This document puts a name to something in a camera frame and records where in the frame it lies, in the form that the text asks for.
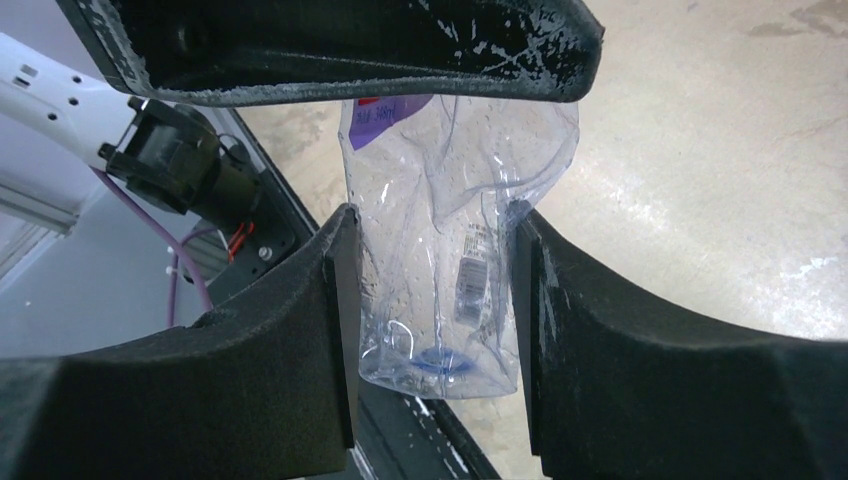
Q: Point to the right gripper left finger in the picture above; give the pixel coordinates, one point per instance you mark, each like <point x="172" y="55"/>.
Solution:
<point x="262" y="387"/>

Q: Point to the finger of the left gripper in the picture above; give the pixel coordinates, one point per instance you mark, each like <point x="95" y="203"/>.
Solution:
<point x="250" y="53"/>

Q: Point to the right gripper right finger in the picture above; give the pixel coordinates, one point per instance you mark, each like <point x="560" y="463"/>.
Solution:
<point x="622" y="384"/>

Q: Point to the crushed clear bottle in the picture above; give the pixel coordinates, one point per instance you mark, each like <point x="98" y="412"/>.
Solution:
<point x="440" y="183"/>

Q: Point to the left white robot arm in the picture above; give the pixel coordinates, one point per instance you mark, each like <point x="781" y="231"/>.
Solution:
<point x="164" y="151"/>

